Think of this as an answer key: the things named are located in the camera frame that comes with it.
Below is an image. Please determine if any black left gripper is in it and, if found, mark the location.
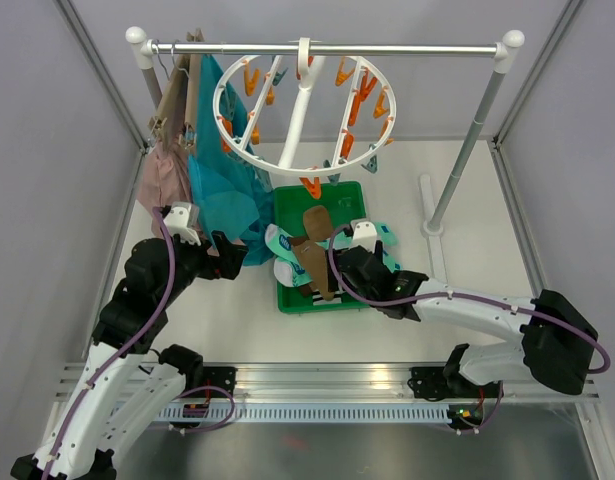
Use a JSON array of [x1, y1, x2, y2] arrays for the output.
[[158, 229, 248, 306]]

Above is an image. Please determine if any brown sock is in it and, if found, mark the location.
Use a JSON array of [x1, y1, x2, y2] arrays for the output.
[[303, 205, 334, 242], [289, 237, 336, 295]]

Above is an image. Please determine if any mint green patterned sock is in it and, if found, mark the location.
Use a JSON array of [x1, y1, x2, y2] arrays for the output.
[[264, 224, 311, 288]]

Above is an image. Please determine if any white round clip hanger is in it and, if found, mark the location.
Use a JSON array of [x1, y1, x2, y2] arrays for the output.
[[212, 37, 397, 181]]

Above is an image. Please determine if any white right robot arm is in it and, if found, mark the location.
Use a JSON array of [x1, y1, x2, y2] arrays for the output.
[[329, 246, 610, 396]]

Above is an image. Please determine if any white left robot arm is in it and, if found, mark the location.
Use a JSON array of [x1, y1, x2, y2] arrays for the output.
[[10, 232, 247, 479]]

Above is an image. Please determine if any beige wooden hanger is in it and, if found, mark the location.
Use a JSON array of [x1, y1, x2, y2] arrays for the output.
[[148, 53, 202, 154]]

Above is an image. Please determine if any white black striped sock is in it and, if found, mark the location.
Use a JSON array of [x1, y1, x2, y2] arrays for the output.
[[312, 290, 343, 305]]

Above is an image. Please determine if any teal shirt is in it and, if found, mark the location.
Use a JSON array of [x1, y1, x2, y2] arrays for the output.
[[188, 55, 274, 266]]

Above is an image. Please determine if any orange clothes peg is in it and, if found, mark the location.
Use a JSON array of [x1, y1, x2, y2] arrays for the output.
[[299, 177, 322, 199]]

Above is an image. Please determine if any grey clothes peg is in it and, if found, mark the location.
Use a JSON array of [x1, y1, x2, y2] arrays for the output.
[[362, 155, 378, 174]]

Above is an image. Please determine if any pink garment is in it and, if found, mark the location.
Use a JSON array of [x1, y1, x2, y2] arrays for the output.
[[137, 120, 193, 238]]

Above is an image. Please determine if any white metal clothes rack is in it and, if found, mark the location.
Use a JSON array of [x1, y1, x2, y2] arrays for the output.
[[125, 27, 525, 280]]

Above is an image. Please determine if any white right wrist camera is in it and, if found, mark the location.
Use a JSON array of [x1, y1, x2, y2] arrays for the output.
[[350, 218, 379, 252]]

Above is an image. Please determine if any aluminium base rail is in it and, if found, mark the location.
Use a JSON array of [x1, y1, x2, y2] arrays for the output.
[[56, 362, 602, 426]]

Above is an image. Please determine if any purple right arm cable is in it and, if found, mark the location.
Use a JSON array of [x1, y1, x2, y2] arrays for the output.
[[327, 223, 612, 374]]

